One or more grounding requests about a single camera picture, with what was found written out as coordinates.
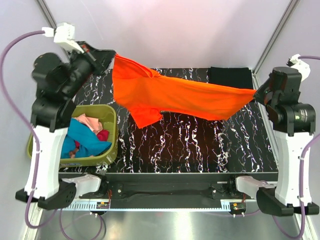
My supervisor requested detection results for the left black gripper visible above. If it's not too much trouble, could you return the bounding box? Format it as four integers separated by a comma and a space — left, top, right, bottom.
61, 40, 116, 98

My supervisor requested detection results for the orange t shirt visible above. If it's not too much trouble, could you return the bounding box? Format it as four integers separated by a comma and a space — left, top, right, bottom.
112, 54, 255, 129

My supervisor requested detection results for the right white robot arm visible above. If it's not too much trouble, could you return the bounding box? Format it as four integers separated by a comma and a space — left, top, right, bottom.
227, 63, 320, 217

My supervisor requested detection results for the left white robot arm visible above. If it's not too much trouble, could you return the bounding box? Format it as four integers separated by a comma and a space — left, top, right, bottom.
15, 41, 116, 210

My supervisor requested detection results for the folded black t shirt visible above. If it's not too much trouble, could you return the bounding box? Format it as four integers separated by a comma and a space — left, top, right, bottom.
207, 67, 254, 90

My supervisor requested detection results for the olive green plastic basket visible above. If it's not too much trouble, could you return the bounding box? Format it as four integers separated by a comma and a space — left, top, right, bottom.
28, 104, 118, 170

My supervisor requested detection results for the pink t shirt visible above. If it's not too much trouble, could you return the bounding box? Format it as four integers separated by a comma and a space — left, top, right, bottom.
74, 113, 103, 135

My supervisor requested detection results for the dark red t shirt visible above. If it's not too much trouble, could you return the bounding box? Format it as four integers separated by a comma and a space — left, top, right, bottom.
96, 129, 109, 142

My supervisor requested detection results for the teal t shirt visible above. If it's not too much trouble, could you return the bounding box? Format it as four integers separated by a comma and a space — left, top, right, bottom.
60, 118, 112, 159

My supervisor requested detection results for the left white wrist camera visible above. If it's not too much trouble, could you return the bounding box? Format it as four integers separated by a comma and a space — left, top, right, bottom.
41, 22, 85, 54

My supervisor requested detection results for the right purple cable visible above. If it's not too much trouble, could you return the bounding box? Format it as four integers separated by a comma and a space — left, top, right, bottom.
271, 55, 320, 240

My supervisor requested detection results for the left aluminium corner post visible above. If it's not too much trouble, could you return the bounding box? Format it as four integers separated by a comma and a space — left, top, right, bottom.
35, 0, 57, 29

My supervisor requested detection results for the aluminium corner post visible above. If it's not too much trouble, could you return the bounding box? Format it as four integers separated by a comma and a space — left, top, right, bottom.
252, 0, 300, 75
35, 0, 57, 29

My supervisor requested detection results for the right aluminium corner post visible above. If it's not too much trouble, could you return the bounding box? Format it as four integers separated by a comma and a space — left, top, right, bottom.
252, 0, 300, 75

